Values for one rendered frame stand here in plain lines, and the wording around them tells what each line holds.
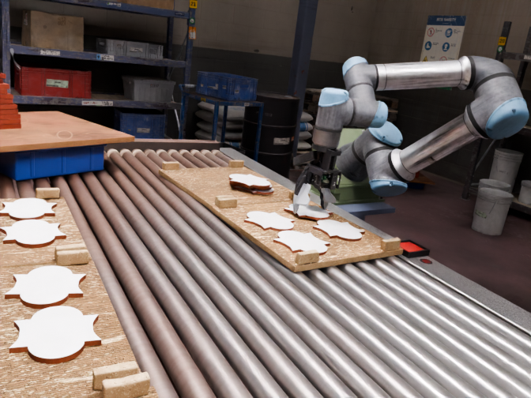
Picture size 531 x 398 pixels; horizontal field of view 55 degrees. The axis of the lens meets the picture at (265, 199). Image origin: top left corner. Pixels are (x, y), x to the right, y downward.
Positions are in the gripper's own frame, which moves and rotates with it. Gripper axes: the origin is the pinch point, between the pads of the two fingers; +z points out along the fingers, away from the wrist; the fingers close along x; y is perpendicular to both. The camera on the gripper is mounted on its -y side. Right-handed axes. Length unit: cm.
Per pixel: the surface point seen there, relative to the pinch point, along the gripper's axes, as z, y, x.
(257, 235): 1.2, 11.1, -24.2
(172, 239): 3.4, 3.7, -43.7
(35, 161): 0, -51, -66
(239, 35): -31, -487, 243
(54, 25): -19, -430, 9
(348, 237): -0.1, 20.2, -1.7
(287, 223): 0.5, 7.0, -12.3
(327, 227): 0.2, 12.4, -2.6
